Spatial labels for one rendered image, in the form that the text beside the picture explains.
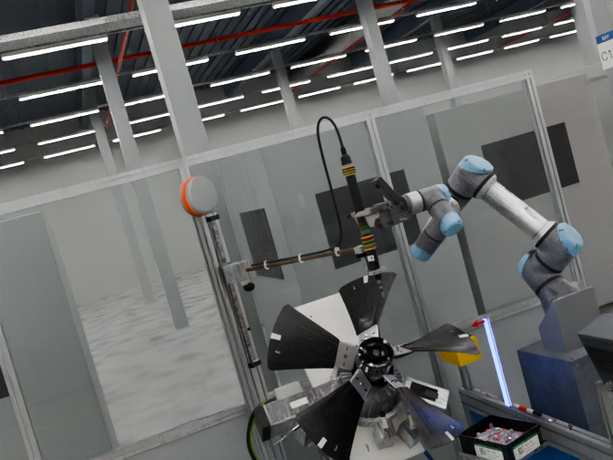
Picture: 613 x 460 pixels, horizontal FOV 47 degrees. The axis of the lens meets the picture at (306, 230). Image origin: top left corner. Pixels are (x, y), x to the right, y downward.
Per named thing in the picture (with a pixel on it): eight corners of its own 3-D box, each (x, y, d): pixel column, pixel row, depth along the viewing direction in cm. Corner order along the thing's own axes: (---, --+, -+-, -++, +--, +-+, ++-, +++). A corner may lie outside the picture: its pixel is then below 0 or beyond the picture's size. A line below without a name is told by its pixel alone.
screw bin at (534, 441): (461, 454, 232) (455, 434, 231) (494, 433, 241) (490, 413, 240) (512, 467, 213) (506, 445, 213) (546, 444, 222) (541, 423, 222)
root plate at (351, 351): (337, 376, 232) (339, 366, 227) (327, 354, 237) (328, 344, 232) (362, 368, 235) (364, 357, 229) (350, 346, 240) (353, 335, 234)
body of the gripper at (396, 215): (383, 228, 231) (415, 219, 234) (376, 203, 230) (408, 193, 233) (374, 229, 238) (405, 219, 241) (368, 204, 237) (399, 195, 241)
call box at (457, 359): (441, 363, 281) (434, 339, 281) (462, 355, 284) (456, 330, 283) (462, 371, 266) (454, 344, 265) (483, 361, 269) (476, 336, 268)
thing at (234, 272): (225, 286, 273) (219, 265, 272) (237, 281, 278) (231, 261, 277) (244, 283, 266) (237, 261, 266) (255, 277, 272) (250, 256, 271)
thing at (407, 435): (410, 449, 236) (395, 434, 239) (422, 438, 239) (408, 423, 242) (413, 439, 230) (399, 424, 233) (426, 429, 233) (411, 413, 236)
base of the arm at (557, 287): (576, 310, 260) (559, 290, 266) (589, 287, 248) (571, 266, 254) (543, 324, 255) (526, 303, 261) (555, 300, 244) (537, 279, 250)
